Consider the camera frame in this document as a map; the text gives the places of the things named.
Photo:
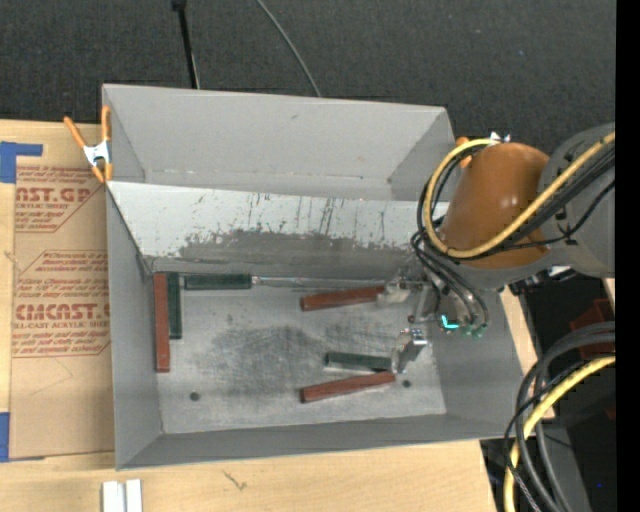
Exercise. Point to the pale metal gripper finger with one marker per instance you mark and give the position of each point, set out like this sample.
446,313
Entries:
407,350
395,294

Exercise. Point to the dark green flat block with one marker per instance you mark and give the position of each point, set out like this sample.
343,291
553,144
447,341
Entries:
357,360
217,281
174,310

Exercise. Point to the red-brown flat block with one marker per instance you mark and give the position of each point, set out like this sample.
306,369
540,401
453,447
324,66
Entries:
161,325
347,386
342,298

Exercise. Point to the grey metal bin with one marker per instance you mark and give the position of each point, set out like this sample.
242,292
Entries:
280,320

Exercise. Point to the brown cardboard board red print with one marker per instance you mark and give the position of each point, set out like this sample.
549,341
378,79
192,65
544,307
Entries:
60,380

